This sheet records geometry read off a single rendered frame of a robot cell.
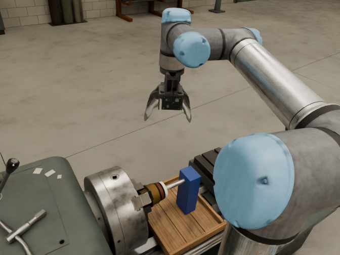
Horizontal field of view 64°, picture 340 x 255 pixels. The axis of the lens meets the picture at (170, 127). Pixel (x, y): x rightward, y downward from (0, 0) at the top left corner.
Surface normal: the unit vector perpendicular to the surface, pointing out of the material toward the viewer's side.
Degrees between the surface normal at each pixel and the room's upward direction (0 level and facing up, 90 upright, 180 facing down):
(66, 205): 0
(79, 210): 16
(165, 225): 0
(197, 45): 88
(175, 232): 0
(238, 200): 82
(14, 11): 90
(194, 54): 90
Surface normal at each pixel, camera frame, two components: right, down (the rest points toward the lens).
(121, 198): 0.30, -0.50
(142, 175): 0.07, -0.81
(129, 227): 0.51, 0.09
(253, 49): -0.32, -0.63
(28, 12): 0.62, 0.48
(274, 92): -0.87, -0.15
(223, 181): -0.94, 0.00
